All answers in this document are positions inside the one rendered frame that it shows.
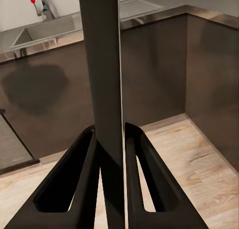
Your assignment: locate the poster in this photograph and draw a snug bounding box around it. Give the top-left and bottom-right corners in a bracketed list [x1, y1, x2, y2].
[79, 0, 125, 229]

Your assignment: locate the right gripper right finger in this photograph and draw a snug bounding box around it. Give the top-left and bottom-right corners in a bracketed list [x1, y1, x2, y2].
[125, 122, 209, 229]

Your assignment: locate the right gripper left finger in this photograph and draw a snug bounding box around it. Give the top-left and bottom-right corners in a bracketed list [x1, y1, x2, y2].
[4, 125, 100, 229]

